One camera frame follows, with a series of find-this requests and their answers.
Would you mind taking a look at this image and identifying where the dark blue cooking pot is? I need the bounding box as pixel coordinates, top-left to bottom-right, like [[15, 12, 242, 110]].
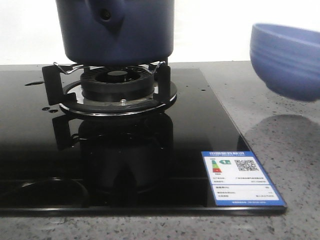
[[55, 0, 175, 66]]

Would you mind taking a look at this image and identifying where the blue energy label sticker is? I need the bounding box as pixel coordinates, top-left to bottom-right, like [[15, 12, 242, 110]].
[[201, 151, 286, 207]]

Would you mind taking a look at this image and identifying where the light blue ribbed bowl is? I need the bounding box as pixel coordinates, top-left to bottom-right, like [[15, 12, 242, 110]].
[[249, 23, 320, 102]]

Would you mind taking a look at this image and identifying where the black gas burner head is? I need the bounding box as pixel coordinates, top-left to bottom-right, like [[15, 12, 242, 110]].
[[80, 66, 154, 102]]

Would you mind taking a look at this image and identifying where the black metal pot support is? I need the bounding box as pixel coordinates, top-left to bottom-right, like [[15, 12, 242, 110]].
[[42, 61, 177, 117]]

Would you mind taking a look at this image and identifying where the black glass gas stove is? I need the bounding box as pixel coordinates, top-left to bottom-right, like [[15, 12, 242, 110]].
[[0, 69, 287, 216]]

